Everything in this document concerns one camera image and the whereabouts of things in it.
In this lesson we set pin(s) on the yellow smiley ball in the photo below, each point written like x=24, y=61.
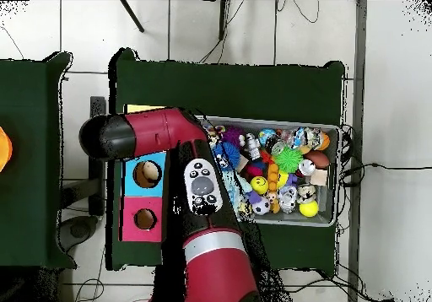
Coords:
x=259, y=185

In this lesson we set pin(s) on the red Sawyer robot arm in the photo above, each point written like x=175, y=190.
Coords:
x=219, y=271

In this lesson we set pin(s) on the wooden box with three holes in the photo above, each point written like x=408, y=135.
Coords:
x=148, y=221

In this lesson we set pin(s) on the silver mesh bin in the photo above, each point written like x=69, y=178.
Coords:
x=287, y=218

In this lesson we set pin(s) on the blue spiky ball with eyes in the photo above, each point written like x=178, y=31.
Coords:
x=231, y=155

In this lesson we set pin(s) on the polka dot cloth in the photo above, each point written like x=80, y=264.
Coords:
x=216, y=130

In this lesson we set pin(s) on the purple spiky toy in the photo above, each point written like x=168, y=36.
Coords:
x=233, y=135

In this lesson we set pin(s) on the light blue knitted cloth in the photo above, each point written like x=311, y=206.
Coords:
x=238, y=187

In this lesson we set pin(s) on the black and white soccer ball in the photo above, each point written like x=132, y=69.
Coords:
x=261, y=206

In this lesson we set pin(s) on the dark green table cloth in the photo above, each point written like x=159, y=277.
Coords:
x=229, y=89

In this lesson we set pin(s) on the green spiky ball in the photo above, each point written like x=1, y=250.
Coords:
x=288, y=159

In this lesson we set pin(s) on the black stand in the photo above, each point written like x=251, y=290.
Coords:
x=98, y=187

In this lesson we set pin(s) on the black tripod leg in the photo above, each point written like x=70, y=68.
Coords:
x=133, y=17
x=223, y=18

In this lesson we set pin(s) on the grey round floor base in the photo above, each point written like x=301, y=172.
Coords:
x=79, y=229

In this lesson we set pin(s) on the green covered side table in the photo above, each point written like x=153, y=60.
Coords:
x=30, y=197

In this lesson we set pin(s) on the orange object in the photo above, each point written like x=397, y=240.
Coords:
x=5, y=150

